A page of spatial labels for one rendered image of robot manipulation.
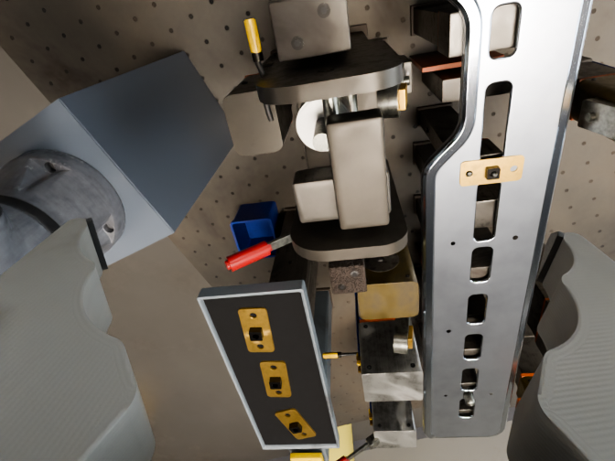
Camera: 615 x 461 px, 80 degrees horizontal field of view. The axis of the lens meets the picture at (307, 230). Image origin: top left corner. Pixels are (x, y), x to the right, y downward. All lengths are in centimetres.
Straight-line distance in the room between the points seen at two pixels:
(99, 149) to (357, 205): 32
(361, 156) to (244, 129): 17
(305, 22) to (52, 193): 32
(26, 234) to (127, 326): 215
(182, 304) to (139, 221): 176
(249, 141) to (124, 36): 50
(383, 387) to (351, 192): 42
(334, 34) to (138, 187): 30
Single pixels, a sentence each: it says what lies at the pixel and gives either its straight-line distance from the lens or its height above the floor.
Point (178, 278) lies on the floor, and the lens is 215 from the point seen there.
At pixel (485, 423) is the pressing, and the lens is 105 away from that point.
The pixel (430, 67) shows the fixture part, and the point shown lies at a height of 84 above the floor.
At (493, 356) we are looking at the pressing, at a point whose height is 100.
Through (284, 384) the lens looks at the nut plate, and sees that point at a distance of 61.
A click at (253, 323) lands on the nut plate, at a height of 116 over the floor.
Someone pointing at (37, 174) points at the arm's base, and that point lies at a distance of 52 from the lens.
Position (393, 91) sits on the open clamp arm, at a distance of 42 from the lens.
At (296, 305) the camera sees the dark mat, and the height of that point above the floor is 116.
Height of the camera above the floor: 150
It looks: 57 degrees down
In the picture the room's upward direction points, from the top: 173 degrees counter-clockwise
